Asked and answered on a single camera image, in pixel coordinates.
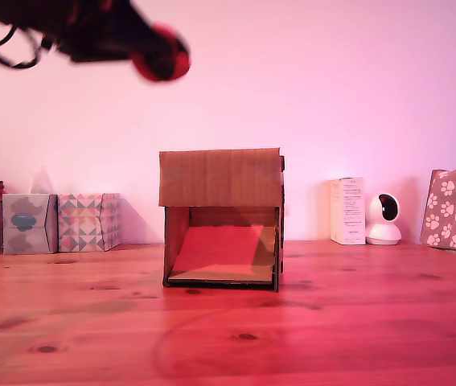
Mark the red and black footbag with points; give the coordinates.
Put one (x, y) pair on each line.
(167, 64)

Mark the cardboard dice tower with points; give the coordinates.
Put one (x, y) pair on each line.
(219, 181)

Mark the white tissue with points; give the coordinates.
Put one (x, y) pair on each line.
(41, 181)

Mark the triangle pattern tissue box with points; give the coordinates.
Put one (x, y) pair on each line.
(89, 223)

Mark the grey cloud print tissue box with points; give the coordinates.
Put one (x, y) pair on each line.
(24, 225)

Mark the white printed carton box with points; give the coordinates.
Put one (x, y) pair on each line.
(348, 213)

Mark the small white round camera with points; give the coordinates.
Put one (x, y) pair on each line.
(383, 223)

